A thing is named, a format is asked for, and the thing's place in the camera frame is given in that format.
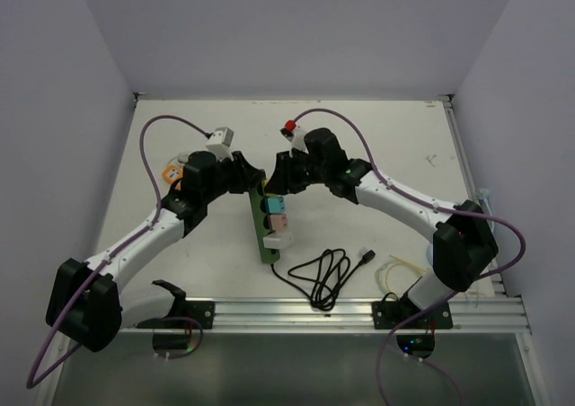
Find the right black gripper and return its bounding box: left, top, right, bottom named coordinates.
left=267, top=148, right=330, bottom=195

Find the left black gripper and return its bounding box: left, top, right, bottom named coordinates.
left=201, top=149, right=261, bottom=203

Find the blue plug adapter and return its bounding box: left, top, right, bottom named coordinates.
left=264, top=197, right=286, bottom=215

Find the green power strip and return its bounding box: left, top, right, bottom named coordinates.
left=248, top=181, right=280, bottom=265

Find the pink plug adapter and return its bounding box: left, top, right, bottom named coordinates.
left=264, top=213, right=288, bottom=232

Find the white plug adapter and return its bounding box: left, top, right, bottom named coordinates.
left=262, top=232, right=294, bottom=251

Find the orange power strip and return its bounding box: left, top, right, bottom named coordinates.
left=162, top=163, right=182, bottom=185

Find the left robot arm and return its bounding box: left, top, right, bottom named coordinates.
left=46, top=151, right=265, bottom=352

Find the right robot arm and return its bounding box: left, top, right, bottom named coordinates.
left=265, top=125, right=499, bottom=328

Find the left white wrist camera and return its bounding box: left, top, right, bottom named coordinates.
left=206, top=127, right=234, bottom=160

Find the black power cord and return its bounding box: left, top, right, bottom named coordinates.
left=270, top=248, right=377, bottom=312

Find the aluminium rail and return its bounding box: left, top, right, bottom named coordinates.
left=120, top=296, right=534, bottom=335

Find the yellowish thin cable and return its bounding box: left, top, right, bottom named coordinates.
left=375, top=255, right=430, bottom=296

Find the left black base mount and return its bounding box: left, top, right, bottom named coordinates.
left=180, top=300, right=216, bottom=330

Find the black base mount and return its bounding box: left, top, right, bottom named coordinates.
left=180, top=300, right=216, bottom=330
left=371, top=293, right=454, bottom=330

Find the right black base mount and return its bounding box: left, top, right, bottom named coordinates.
left=371, top=293, right=454, bottom=330

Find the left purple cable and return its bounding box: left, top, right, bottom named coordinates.
left=24, top=115, right=212, bottom=390

